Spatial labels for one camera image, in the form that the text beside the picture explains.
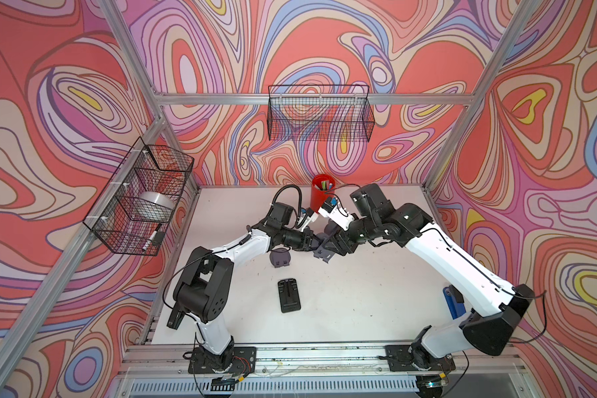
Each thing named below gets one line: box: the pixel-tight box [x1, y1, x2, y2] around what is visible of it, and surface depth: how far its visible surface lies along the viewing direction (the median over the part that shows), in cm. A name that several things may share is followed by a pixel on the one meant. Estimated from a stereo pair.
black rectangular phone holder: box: [277, 278, 301, 313], surface depth 86 cm
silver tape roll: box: [133, 191, 176, 223], surface depth 73 cm
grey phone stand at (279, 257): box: [269, 247, 292, 268], surface depth 94 cm
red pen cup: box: [310, 173, 336, 214], surface depth 108 cm
